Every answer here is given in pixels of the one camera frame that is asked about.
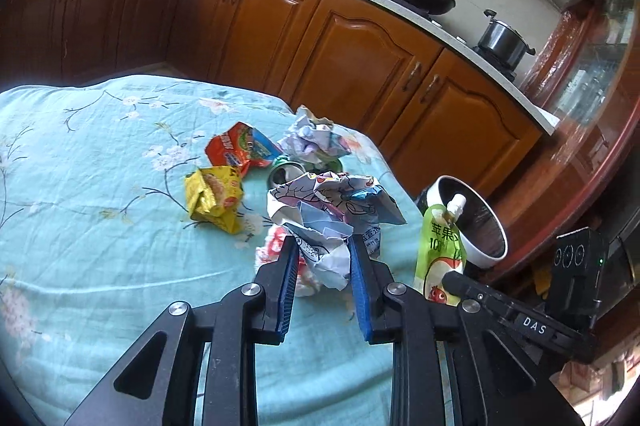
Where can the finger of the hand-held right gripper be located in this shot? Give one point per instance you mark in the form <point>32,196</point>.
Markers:
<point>467,285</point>

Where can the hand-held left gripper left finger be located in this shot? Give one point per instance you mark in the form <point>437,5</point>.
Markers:
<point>287,291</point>

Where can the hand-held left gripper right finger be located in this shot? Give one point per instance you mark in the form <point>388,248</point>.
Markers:
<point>357,286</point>

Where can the white rimmed trash bin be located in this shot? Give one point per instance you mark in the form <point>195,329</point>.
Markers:
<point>477,255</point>

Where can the red white wrapper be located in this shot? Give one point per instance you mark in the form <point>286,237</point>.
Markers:
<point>272,250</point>

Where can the green juice pouch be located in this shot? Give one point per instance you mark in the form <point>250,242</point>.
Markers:
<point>440,246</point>

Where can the cartoon printed paper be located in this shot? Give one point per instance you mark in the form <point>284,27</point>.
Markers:
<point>320,201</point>

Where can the metal can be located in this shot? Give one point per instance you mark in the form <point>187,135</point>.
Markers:
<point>282,172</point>

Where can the yellow snack packet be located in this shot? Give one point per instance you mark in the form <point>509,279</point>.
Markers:
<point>212,196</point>

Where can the red snack packet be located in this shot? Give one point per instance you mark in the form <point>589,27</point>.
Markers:
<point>235,148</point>

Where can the purple white paper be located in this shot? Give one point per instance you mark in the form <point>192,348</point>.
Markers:
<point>312,138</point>

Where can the wooden framed glass door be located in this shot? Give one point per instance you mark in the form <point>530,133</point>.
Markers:
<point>590,81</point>

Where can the teal floral tablecloth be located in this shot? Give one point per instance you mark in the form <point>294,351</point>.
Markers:
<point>100,206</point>

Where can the black gas stove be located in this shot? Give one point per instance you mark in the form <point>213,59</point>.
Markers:
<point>495,63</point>

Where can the wooden base cabinets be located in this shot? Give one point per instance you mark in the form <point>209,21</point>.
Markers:
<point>350,56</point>

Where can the steel cooking pot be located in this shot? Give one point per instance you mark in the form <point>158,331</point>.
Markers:
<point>500,38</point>

